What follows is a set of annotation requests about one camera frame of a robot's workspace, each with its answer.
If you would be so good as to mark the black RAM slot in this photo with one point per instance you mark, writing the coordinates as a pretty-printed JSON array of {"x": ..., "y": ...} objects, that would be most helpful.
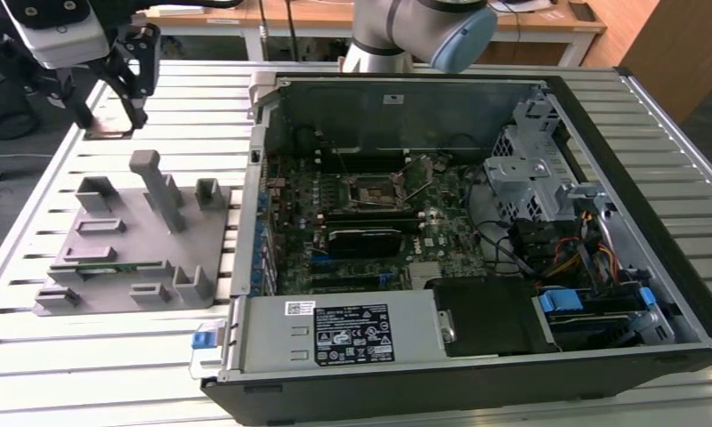
[
  {"x": 368, "y": 158},
  {"x": 373, "y": 215},
  {"x": 373, "y": 228},
  {"x": 373, "y": 219},
  {"x": 368, "y": 169},
  {"x": 373, "y": 224}
]

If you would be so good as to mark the blue plastic latch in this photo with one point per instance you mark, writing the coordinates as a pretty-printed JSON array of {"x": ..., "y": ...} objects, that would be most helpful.
[{"x": 646, "y": 298}]

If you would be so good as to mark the black phone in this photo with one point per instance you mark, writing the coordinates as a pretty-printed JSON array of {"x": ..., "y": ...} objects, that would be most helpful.
[{"x": 582, "y": 11}]

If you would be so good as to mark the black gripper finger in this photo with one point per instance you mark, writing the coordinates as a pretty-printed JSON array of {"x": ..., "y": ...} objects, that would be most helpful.
[
  {"x": 147, "y": 58},
  {"x": 53, "y": 89}
]

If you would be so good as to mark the green RAM stick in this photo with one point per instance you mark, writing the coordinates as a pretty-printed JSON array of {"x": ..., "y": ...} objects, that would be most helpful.
[{"x": 121, "y": 268}]

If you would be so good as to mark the black PC case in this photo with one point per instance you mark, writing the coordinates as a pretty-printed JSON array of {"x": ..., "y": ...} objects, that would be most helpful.
[{"x": 390, "y": 396}]

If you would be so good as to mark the silver chipset heatsink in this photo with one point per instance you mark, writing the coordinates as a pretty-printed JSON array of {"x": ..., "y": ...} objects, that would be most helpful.
[{"x": 424, "y": 276}]

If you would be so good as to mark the wooden cabinet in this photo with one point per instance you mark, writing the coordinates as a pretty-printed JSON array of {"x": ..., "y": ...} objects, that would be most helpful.
[{"x": 676, "y": 53}]

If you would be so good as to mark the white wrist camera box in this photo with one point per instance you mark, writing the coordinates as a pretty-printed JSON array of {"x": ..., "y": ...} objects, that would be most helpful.
[{"x": 58, "y": 44}]

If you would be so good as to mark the wooden desk white frame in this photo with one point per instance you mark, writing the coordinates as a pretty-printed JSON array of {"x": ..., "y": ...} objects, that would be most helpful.
[
  {"x": 201, "y": 15},
  {"x": 545, "y": 24}
]

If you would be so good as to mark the grey power supply unit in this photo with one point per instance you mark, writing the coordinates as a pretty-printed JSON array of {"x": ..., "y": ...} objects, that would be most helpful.
[{"x": 261, "y": 320}]

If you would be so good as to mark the metal locking lever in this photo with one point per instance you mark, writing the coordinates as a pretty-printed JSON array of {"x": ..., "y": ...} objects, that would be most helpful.
[
  {"x": 420, "y": 188},
  {"x": 338, "y": 161}
]

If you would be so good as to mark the grey parts rack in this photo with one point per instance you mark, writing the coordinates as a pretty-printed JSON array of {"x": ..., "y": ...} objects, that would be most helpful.
[{"x": 135, "y": 249}]

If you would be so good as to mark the green motherboard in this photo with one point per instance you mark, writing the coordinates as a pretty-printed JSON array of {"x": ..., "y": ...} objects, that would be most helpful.
[{"x": 445, "y": 209}]

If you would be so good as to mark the low-profile graphics card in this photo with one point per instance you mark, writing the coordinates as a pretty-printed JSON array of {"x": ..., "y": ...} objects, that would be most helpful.
[{"x": 364, "y": 244}]

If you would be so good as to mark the black expansion slot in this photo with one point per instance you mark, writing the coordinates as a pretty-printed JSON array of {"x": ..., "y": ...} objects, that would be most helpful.
[{"x": 344, "y": 283}]

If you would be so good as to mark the CPU socket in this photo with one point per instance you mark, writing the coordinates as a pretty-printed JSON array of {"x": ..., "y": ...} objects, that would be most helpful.
[{"x": 370, "y": 193}]

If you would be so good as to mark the white barcode sticker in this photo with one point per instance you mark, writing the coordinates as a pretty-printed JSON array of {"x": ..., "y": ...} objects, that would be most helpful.
[
  {"x": 393, "y": 99},
  {"x": 298, "y": 308}
]

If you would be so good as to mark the blue case release latch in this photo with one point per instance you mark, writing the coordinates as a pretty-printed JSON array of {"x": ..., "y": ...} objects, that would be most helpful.
[{"x": 201, "y": 341}]

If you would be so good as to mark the black power supply label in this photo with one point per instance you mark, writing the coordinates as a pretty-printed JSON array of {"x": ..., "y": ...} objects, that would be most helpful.
[{"x": 349, "y": 333}]

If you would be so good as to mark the blue disk carrier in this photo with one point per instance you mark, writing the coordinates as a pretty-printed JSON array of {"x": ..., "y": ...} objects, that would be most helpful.
[{"x": 560, "y": 302}]

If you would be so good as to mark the black disk bay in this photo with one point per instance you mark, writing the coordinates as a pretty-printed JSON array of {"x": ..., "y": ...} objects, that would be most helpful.
[{"x": 593, "y": 331}]

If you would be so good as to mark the silver metal drive cage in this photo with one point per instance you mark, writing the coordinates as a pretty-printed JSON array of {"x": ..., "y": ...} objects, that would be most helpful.
[{"x": 518, "y": 171}]

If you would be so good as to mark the blue board connector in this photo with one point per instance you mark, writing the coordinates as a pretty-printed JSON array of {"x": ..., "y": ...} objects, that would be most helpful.
[{"x": 322, "y": 255}]

